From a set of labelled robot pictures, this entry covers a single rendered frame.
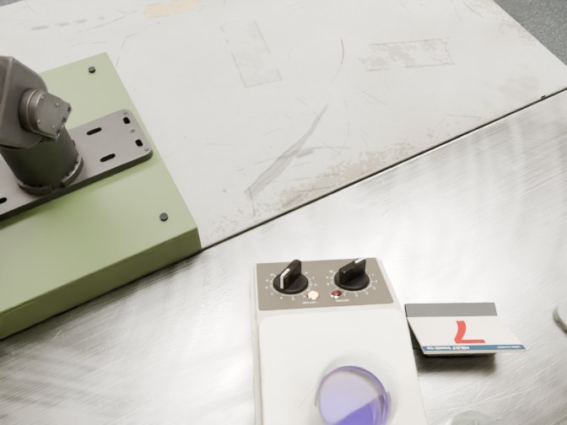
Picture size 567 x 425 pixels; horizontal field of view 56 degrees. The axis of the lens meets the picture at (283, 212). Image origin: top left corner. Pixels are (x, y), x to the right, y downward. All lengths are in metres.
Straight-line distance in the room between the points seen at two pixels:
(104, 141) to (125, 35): 0.24
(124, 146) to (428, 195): 0.33
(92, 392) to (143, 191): 0.19
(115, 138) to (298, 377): 0.32
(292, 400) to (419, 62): 0.50
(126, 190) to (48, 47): 0.30
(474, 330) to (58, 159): 0.42
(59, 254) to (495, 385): 0.42
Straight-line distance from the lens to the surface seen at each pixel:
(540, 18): 2.52
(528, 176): 0.68
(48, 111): 0.48
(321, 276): 0.50
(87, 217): 0.55
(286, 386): 0.42
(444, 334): 0.52
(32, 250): 0.55
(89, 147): 0.59
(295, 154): 0.63
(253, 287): 0.49
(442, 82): 0.74
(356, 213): 0.59
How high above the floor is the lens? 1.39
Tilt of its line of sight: 58 degrees down
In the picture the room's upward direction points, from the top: 3 degrees clockwise
